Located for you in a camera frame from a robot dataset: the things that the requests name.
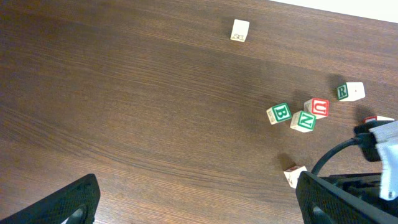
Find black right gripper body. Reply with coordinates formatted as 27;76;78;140
322;121;397;215

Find red I wooden block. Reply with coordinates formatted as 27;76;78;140
364;115;394;123

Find green B wooden block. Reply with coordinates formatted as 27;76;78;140
266;103;292;125

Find green R wooden block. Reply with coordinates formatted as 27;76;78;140
336;82;366;101

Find green N wooden block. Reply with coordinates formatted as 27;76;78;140
290;111;317;133

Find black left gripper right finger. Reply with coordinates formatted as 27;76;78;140
295;171;397;224

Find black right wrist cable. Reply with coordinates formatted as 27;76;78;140
311;137;363;176

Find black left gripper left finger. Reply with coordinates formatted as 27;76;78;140
1;174;100;224

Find plain wooden block far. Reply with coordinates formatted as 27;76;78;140
230;19;250;42

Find blue K wooden block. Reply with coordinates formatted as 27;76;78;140
284;166;307;189

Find red U wooden block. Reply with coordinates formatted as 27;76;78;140
303;98;330;119

